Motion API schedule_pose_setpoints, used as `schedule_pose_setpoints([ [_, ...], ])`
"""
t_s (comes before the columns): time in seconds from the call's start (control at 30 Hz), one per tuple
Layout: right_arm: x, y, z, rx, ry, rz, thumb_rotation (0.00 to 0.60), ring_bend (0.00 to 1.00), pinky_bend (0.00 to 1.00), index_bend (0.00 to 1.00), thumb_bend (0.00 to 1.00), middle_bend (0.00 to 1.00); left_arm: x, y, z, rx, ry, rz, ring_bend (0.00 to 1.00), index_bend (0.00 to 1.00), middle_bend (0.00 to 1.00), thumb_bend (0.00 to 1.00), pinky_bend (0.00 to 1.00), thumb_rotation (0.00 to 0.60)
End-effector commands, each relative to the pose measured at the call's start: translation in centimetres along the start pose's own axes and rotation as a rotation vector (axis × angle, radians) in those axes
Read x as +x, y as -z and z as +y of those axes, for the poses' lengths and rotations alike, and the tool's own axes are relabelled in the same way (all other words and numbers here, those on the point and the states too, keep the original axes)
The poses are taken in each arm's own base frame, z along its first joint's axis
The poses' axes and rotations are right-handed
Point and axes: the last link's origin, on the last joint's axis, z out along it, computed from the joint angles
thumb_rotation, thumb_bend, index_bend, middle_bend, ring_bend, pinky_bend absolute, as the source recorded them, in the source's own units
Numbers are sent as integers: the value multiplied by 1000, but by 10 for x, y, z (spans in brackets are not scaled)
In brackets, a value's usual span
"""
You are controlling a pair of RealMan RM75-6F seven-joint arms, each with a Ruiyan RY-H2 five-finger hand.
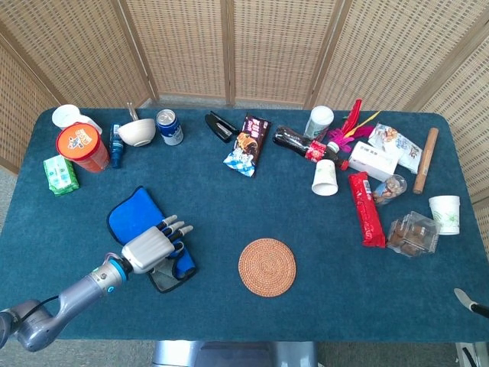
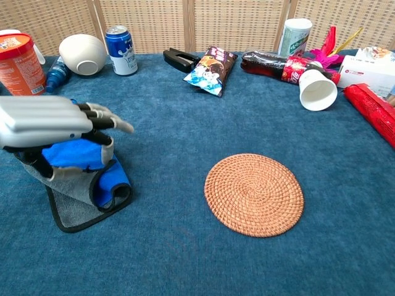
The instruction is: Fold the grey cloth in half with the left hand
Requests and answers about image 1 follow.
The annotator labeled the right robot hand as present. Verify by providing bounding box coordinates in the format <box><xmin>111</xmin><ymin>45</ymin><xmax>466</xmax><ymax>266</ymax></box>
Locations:
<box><xmin>453</xmin><ymin>287</ymin><xmax>489</xmax><ymax>318</ymax></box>

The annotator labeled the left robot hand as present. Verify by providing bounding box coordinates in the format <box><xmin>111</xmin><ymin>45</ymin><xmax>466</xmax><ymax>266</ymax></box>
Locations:
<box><xmin>121</xmin><ymin>214</ymin><xmax>195</xmax><ymax>275</ymax></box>

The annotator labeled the grey and blue cloth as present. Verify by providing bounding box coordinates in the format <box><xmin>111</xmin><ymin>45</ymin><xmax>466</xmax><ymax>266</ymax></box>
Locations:
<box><xmin>106</xmin><ymin>185</ymin><xmax>198</xmax><ymax>294</ymax></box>

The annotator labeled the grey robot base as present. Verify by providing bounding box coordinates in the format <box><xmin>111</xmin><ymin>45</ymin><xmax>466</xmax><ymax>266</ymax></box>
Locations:
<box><xmin>151</xmin><ymin>339</ymin><xmax>319</xmax><ymax>367</ymax></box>

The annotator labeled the clear plastic cookie box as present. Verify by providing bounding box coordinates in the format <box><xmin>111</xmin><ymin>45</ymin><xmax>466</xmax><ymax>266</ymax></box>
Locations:
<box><xmin>386</xmin><ymin>210</ymin><xmax>441</xmax><ymax>258</ymax></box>

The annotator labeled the white paper cup, green print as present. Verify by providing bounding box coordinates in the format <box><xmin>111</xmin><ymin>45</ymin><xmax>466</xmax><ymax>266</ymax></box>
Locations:
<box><xmin>428</xmin><ymin>195</ymin><xmax>461</xmax><ymax>236</ymax></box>
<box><xmin>311</xmin><ymin>158</ymin><xmax>340</xmax><ymax>197</ymax></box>

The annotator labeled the blue spray bottle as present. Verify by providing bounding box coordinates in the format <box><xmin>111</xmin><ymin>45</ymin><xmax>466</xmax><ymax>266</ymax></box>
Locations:
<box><xmin>108</xmin><ymin>122</ymin><xmax>126</xmax><ymax>171</ymax></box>

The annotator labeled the green tissue pack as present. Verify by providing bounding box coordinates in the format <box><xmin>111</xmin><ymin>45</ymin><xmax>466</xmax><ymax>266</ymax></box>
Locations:
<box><xmin>42</xmin><ymin>154</ymin><xmax>80</xmax><ymax>197</ymax></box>

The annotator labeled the white bowl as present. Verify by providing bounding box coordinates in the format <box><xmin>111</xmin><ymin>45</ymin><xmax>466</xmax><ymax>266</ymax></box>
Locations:
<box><xmin>116</xmin><ymin>118</ymin><xmax>157</xmax><ymax>148</ymax></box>

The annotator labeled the round woven coaster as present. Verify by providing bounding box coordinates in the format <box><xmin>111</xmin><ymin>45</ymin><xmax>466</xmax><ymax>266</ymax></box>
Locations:
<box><xmin>238</xmin><ymin>237</ymin><xmax>298</xmax><ymax>297</ymax></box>

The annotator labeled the blue soda can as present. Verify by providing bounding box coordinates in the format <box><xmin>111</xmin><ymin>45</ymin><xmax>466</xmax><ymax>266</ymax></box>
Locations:
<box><xmin>155</xmin><ymin>108</ymin><xmax>184</xmax><ymax>146</ymax></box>

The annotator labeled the blue white checked snack bag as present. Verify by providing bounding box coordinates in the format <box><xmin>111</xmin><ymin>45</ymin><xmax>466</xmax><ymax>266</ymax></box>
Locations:
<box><xmin>222</xmin><ymin>147</ymin><xmax>257</xmax><ymax>179</ymax></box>

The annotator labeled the red tub with orange lid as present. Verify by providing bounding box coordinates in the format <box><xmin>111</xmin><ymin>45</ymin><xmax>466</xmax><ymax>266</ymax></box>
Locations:
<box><xmin>55</xmin><ymin>122</ymin><xmax>112</xmax><ymax>174</ymax></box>

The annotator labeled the red biscuit pack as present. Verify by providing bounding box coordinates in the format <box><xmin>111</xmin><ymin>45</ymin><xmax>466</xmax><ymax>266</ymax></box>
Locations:
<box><xmin>347</xmin><ymin>171</ymin><xmax>387</xmax><ymax>248</ymax></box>

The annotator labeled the clear plastic snack cup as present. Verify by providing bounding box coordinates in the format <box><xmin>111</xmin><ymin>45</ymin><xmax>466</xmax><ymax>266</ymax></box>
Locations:
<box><xmin>372</xmin><ymin>174</ymin><xmax>409</xmax><ymax>207</ymax></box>

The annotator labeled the black stapler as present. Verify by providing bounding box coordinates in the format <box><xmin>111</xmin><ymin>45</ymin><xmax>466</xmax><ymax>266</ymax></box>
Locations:
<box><xmin>204</xmin><ymin>110</ymin><xmax>238</xmax><ymax>145</ymax></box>

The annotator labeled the blue table cloth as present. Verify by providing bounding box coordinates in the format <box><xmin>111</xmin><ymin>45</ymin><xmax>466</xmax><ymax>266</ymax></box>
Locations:
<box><xmin>0</xmin><ymin>106</ymin><xmax>489</xmax><ymax>343</ymax></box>

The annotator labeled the wooden rolling pin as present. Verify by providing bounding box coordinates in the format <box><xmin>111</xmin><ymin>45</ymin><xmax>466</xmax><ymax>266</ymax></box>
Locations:
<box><xmin>412</xmin><ymin>127</ymin><xmax>440</xmax><ymax>195</ymax></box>

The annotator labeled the dark chocolate snack bag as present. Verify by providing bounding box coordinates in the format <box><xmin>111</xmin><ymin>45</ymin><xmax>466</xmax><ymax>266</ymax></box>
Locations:
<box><xmin>232</xmin><ymin>113</ymin><xmax>272</xmax><ymax>169</ymax></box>

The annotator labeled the white mug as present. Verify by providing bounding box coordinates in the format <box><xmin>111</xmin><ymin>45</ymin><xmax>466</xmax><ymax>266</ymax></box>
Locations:
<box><xmin>51</xmin><ymin>103</ymin><xmax>103</xmax><ymax>135</ymax></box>

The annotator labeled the white printed snack bag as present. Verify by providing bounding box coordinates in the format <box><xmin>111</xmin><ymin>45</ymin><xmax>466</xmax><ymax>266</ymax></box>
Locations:
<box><xmin>367</xmin><ymin>122</ymin><xmax>424</xmax><ymax>175</ymax></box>

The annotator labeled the white carton box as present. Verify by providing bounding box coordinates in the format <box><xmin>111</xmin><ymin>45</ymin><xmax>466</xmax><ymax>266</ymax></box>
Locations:
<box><xmin>347</xmin><ymin>140</ymin><xmax>400</xmax><ymax>184</ymax></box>

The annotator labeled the cola bottle with red label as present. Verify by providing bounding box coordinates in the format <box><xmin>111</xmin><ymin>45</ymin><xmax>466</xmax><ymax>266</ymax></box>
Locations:
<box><xmin>272</xmin><ymin>125</ymin><xmax>351</xmax><ymax>172</ymax></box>

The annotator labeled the colourful feather shuttlecock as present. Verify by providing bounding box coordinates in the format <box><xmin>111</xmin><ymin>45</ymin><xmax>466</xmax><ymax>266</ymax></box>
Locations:
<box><xmin>324</xmin><ymin>98</ymin><xmax>382</xmax><ymax>154</ymax></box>

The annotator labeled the bamboo folding screen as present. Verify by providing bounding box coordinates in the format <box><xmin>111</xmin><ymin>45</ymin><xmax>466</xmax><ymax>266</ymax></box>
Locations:
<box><xmin>0</xmin><ymin>0</ymin><xmax>489</xmax><ymax>203</ymax></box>

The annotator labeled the white green lidded cup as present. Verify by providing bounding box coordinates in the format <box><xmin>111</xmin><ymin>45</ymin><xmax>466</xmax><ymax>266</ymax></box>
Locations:
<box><xmin>303</xmin><ymin>106</ymin><xmax>335</xmax><ymax>141</ymax></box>

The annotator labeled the white metal frame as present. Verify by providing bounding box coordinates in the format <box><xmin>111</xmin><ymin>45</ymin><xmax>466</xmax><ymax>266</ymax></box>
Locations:
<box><xmin>454</xmin><ymin>341</ymin><xmax>489</xmax><ymax>367</ymax></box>

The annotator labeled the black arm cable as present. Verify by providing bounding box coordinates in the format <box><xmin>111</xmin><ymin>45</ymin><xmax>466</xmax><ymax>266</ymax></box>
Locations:
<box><xmin>22</xmin><ymin>296</ymin><xmax>62</xmax><ymax>318</ymax></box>

